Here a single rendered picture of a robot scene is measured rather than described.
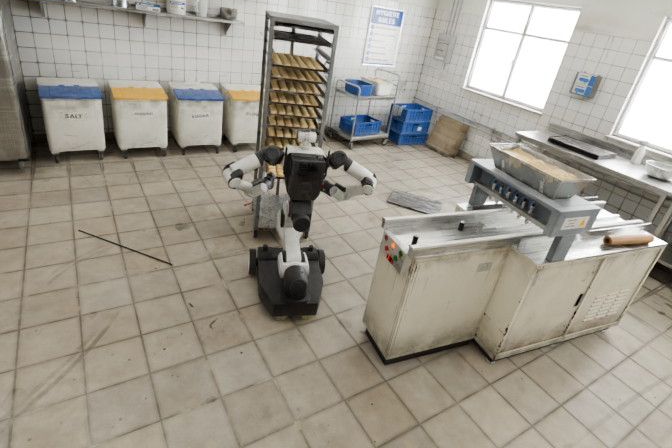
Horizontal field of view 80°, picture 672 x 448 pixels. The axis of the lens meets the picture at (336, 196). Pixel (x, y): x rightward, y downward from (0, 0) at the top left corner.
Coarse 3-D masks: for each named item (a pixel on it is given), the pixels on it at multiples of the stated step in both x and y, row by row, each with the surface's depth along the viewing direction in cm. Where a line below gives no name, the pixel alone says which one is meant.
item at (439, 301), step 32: (448, 224) 251; (384, 256) 239; (448, 256) 220; (480, 256) 231; (384, 288) 241; (416, 288) 222; (448, 288) 234; (480, 288) 246; (384, 320) 242; (416, 320) 236; (448, 320) 249; (480, 320) 264; (384, 352) 244; (416, 352) 252
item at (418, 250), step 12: (600, 228) 271; (456, 240) 222; (468, 240) 224; (480, 240) 226; (492, 240) 230; (504, 240) 235; (516, 240) 240; (408, 252) 211; (420, 252) 211; (432, 252) 215; (444, 252) 219
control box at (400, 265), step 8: (384, 232) 232; (384, 240) 232; (392, 240) 225; (384, 248) 233; (392, 248) 225; (400, 248) 217; (392, 256) 225; (408, 256) 215; (392, 264) 226; (400, 264) 218; (400, 272) 219
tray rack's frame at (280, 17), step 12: (276, 12) 318; (300, 24) 276; (312, 24) 278; (324, 24) 279; (264, 36) 331; (264, 48) 336; (264, 60) 340; (264, 72) 344; (276, 192) 401; (264, 204) 381; (276, 204) 385; (264, 216) 361; (264, 228) 345
